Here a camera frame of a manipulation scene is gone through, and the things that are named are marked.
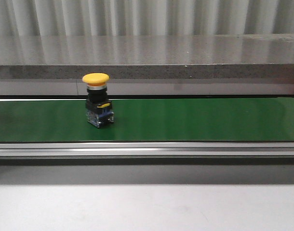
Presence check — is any yellow mushroom push button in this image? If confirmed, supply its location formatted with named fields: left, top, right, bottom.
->
left=82, top=73, right=114, bottom=128

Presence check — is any green conveyor belt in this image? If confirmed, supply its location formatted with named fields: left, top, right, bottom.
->
left=0, top=97, right=294, bottom=142

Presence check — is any grey stone slab shelf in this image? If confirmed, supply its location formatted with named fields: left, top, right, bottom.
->
left=0, top=34, right=294, bottom=97

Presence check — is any white corrugated back panel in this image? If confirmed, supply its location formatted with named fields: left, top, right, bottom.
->
left=0, top=0, right=294, bottom=36

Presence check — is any aluminium conveyor side rail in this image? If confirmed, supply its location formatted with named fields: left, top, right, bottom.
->
left=0, top=141, right=294, bottom=166

